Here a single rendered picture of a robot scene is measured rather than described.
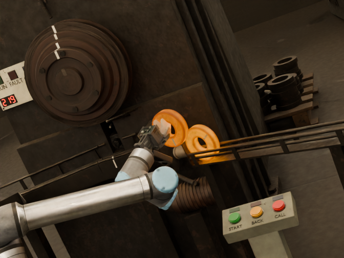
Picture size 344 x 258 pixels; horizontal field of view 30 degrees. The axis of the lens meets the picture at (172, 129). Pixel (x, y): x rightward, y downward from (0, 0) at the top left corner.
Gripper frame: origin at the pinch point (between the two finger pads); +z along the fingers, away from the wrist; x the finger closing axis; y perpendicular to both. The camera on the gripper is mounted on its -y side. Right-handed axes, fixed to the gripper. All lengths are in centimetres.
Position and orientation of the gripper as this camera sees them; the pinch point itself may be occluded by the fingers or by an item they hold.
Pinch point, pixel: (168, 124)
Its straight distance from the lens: 253.5
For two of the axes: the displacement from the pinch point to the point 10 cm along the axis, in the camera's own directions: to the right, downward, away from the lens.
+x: -7.7, 1.3, 6.3
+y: -5.0, -7.3, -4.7
